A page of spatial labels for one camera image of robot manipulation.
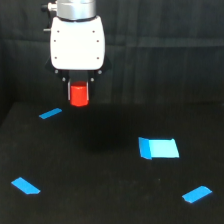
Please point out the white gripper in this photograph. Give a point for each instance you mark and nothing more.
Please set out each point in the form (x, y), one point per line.
(78, 51)

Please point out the red hexagonal block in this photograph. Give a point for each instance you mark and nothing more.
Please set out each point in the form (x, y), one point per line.
(79, 95)

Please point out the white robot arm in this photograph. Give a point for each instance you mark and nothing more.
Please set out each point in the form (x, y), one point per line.
(70, 10)

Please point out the blue tape strip far left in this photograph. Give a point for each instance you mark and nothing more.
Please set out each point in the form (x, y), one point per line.
(50, 113)

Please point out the blue tape strip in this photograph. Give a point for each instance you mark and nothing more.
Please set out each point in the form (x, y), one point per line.
(196, 194)
(50, 113)
(25, 186)

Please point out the large blue tape patch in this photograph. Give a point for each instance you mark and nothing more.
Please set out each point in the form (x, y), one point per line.
(150, 149)

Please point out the blue tape strip near left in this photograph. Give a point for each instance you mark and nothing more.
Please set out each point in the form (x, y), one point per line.
(25, 186)

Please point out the blue tape strip near right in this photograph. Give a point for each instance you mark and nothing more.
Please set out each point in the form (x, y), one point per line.
(196, 194)

